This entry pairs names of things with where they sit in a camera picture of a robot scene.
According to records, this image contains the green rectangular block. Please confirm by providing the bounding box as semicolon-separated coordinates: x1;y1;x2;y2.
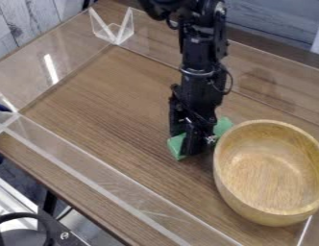
168;117;234;160

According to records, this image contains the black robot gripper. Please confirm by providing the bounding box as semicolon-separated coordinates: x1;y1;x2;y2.
169;66;229;156

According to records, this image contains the clear acrylic corner bracket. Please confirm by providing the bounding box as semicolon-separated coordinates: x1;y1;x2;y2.
87;8;134;45

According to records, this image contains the black metal bracket with screw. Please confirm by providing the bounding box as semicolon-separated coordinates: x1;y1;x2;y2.
49;218;90;246

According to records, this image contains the light wooden bowl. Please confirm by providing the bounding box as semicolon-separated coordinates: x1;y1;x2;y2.
213;119;319;227

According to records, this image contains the blue object at left edge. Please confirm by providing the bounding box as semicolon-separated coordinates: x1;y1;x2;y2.
0;104;11;112

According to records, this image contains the black table leg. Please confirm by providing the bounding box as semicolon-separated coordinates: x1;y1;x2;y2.
43;191;58;215

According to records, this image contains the black cable loop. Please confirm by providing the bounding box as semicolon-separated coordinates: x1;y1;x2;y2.
0;211;57;246

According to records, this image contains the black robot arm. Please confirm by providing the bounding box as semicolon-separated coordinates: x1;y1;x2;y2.
138;0;233;159

